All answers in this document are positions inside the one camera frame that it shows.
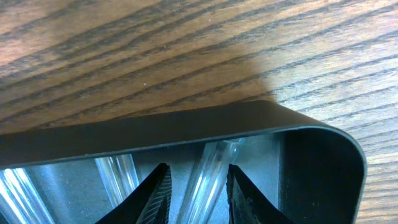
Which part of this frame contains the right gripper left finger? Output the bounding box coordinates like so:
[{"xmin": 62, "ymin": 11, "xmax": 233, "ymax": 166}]
[{"xmin": 95, "ymin": 162, "xmax": 173, "ymax": 224}]

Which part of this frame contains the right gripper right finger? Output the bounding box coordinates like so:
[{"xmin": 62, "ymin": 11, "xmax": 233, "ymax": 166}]
[{"xmin": 226, "ymin": 164, "xmax": 295, "ymax": 224}]

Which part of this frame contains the clear test tube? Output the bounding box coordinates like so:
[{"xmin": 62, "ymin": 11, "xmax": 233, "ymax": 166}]
[
  {"xmin": 94, "ymin": 154, "xmax": 140, "ymax": 208},
  {"xmin": 0, "ymin": 167, "xmax": 55, "ymax": 224},
  {"xmin": 175, "ymin": 138, "xmax": 245, "ymax": 224}
]

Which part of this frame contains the black tray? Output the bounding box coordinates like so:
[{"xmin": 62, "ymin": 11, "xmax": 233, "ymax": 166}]
[{"xmin": 0, "ymin": 99, "xmax": 368, "ymax": 224}]

